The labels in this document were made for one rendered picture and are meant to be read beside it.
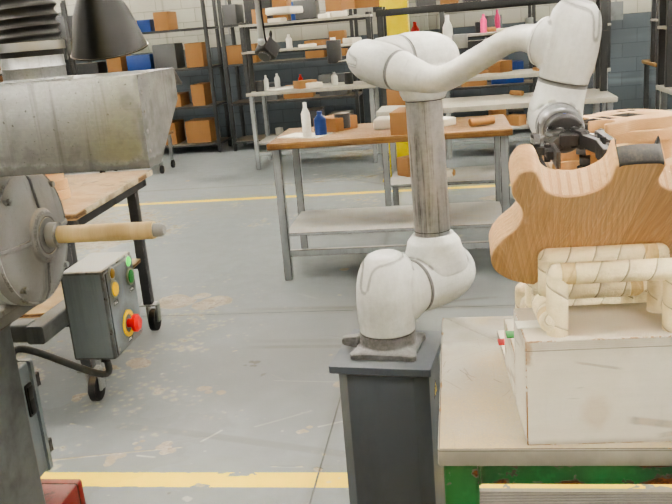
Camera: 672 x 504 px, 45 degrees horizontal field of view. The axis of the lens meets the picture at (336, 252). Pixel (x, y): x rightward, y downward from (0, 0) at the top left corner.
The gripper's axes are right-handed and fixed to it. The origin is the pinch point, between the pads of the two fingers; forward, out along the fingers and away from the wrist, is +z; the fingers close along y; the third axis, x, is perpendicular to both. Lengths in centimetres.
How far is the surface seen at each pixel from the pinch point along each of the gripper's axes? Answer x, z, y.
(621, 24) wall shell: -92, -1083, -231
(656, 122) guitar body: -37, -189, -60
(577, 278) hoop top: -11.0, 28.7, 4.6
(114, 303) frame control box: -29, -11, 94
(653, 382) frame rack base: -27.2, 30.7, -6.1
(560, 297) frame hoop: -13.7, 29.0, 7.1
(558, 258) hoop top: -10.9, 20.5, 6.2
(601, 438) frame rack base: -36.2, 31.6, 1.3
